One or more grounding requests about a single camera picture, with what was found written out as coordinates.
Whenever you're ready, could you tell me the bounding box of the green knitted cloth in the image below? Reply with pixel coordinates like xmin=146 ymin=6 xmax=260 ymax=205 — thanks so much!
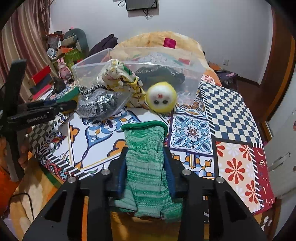
xmin=109 ymin=120 xmax=183 ymax=222

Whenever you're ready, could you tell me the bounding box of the yellow felt ball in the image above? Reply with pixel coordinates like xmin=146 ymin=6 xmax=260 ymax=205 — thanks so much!
xmin=146 ymin=82 xmax=177 ymax=113

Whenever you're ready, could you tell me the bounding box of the person left hand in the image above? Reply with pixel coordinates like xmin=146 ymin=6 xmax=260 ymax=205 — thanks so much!
xmin=1 ymin=136 xmax=29 ymax=172

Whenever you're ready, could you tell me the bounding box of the pink bunny plush toy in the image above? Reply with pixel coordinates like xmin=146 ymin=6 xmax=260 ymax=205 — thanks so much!
xmin=57 ymin=57 xmax=74 ymax=84

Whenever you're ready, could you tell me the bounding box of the green cardboard box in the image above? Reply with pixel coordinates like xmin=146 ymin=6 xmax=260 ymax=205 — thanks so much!
xmin=51 ymin=49 xmax=84 ymax=70

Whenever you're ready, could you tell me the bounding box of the floral yellow scrunchie cloth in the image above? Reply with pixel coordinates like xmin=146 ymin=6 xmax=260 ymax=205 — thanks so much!
xmin=97 ymin=59 xmax=149 ymax=109

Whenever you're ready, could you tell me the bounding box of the patchwork patterned tablecloth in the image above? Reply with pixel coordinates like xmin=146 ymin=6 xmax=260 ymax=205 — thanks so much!
xmin=29 ymin=82 xmax=275 ymax=214

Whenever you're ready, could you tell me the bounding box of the grey green plush toy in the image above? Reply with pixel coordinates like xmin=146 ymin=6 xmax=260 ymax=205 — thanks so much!
xmin=61 ymin=28 xmax=89 ymax=57

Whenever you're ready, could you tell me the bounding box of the dark purple jacket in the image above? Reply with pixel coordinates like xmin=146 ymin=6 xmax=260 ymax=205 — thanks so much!
xmin=88 ymin=34 xmax=118 ymax=57

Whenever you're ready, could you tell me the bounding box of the clear plastic storage box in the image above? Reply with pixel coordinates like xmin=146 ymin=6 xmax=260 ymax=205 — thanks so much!
xmin=72 ymin=47 xmax=206 ymax=105

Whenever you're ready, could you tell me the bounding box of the striped brown curtain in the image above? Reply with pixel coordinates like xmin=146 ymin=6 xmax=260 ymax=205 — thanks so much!
xmin=1 ymin=1 xmax=56 ymax=102

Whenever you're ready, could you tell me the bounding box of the colourful plush blanket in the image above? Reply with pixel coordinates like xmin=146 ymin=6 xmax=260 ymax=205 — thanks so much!
xmin=117 ymin=31 xmax=222 ymax=86

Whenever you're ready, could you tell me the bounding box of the brown wooden door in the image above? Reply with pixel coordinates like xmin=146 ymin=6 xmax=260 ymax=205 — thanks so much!
xmin=257 ymin=6 xmax=296 ymax=123

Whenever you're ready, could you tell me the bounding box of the black pouch with chain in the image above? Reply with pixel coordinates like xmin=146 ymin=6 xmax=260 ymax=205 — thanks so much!
xmin=135 ymin=66 xmax=185 ymax=89

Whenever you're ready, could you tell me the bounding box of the small black wall monitor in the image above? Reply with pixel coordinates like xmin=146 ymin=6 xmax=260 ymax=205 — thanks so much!
xmin=125 ymin=0 xmax=158 ymax=11

